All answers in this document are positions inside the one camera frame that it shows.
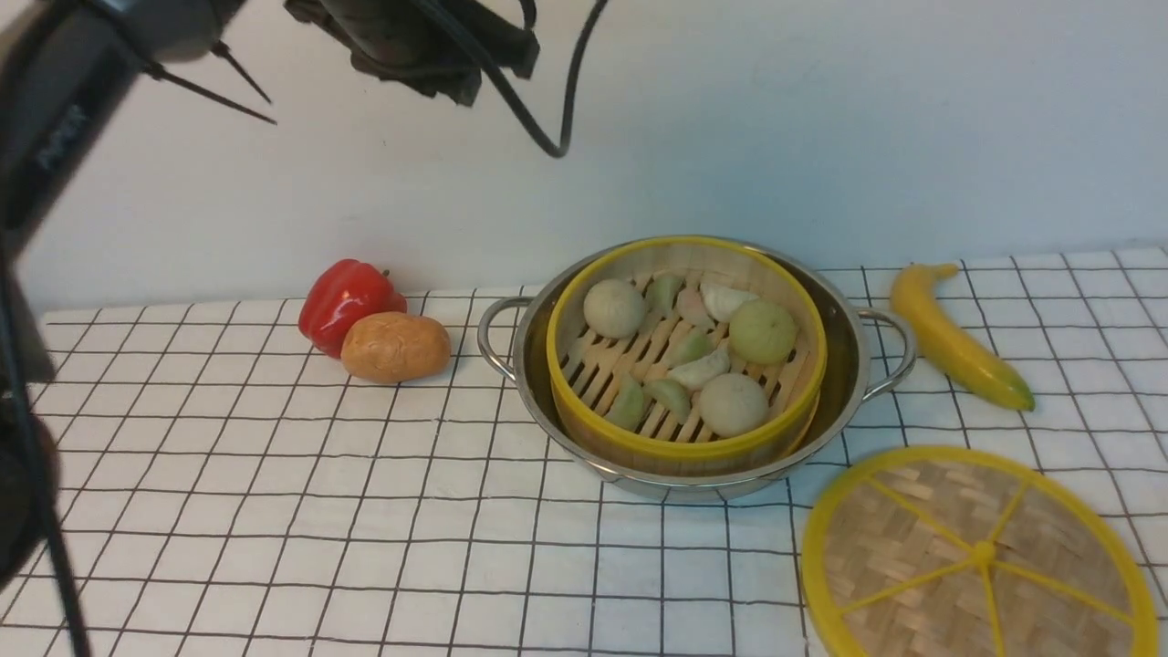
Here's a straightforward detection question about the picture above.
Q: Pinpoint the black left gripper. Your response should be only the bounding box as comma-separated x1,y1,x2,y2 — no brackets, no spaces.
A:
284,1,541,108

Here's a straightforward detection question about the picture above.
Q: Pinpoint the yellow-rimmed bamboo steamer basket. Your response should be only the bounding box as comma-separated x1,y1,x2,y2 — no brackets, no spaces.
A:
541,236,829,477

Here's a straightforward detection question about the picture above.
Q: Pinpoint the yellow woven bamboo steamer lid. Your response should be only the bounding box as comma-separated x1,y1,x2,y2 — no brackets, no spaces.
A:
801,447,1164,656

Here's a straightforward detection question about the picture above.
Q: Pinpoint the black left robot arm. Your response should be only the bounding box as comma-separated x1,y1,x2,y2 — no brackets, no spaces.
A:
4,1,541,656

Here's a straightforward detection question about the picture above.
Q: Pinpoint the red bell pepper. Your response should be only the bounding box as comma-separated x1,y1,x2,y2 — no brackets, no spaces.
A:
297,258,408,360

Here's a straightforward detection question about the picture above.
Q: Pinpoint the brown potato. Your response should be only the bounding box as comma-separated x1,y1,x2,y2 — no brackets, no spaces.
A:
339,312,452,383

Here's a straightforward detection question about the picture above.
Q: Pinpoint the white round bun left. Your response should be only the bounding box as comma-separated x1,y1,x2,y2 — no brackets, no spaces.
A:
583,278,647,339

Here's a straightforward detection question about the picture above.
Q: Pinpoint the white round bun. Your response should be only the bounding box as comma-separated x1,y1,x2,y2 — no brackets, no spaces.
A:
697,373,770,438
583,278,647,339

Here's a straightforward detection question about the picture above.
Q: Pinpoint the green dumpling upper left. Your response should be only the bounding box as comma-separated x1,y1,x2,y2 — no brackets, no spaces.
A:
645,274,684,320

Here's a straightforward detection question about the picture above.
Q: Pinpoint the green dumpling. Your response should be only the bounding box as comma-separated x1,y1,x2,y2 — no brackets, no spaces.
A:
642,376,691,426
645,274,684,320
666,329,716,369
605,373,647,433

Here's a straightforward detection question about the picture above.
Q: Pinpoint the pink dumpling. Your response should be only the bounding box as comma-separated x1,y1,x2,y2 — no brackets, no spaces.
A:
675,288,717,331

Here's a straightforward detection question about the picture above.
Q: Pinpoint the green dumpling centre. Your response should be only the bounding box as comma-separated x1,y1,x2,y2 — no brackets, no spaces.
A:
666,329,716,369

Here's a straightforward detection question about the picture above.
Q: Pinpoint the green dumpling bottom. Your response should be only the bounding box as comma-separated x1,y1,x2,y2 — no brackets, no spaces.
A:
605,373,647,433

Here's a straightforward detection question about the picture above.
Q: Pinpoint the pale white dumpling centre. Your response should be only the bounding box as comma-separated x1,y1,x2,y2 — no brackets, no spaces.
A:
667,345,731,392

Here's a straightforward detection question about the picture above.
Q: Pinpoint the green dumpling lower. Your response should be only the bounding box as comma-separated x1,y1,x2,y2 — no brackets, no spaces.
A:
642,376,691,426

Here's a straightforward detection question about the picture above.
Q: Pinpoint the green round bun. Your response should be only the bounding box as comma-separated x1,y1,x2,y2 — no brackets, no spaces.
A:
726,298,799,366

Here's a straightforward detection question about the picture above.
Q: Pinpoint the white checkered tablecloth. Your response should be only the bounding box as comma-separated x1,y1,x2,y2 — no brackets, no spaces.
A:
32,245,1164,656

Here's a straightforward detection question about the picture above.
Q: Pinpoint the white round bun right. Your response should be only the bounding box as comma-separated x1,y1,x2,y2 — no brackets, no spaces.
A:
697,373,770,438

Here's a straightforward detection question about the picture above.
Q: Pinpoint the yellow banana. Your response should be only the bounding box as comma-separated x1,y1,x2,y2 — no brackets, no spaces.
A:
890,263,1038,412

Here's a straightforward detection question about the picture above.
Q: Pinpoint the stainless steel two-handled pot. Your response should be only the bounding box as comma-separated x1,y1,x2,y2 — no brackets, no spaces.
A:
478,240,917,503

